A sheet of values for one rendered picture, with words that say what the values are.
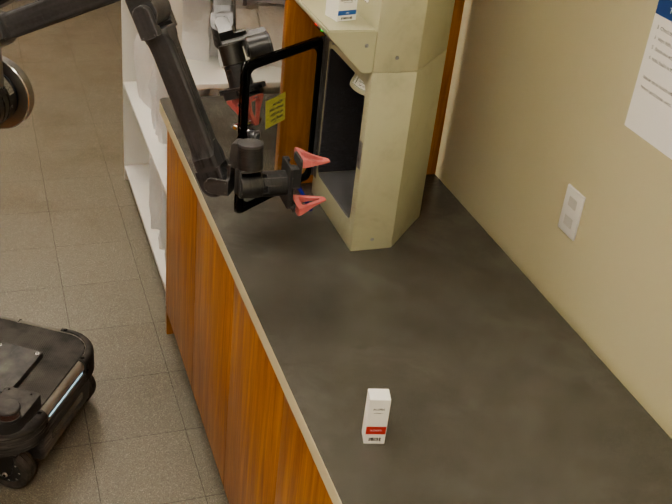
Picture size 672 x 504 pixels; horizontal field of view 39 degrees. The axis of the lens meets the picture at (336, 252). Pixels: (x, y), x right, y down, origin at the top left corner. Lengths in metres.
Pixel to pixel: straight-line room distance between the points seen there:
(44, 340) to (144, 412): 0.41
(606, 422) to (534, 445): 0.18
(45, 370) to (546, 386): 1.65
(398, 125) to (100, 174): 2.68
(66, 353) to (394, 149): 1.38
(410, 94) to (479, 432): 0.80
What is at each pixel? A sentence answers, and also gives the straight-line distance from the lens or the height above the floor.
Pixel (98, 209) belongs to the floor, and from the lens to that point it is 4.44.
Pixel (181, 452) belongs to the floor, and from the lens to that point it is 3.15.
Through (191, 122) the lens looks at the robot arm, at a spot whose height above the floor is 1.32.
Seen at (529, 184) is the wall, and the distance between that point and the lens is 2.42.
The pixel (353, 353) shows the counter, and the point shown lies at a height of 0.94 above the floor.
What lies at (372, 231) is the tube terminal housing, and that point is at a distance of 2.37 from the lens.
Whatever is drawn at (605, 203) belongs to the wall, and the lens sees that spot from 2.16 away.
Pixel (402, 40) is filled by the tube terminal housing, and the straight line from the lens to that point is 2.18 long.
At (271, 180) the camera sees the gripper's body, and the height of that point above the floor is 1.21.
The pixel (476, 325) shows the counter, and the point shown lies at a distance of 2.19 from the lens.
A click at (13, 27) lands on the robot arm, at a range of 2.18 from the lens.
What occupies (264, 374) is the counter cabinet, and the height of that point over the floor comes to 0.76.
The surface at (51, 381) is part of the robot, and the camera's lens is 3.06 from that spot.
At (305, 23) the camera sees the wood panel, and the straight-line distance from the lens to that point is 2.49.
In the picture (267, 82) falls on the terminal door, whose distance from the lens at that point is 2.31.
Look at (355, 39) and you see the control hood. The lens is 2.13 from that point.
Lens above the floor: 2.17
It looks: 31 degrees down
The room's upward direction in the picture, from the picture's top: 7 degrees clockwise
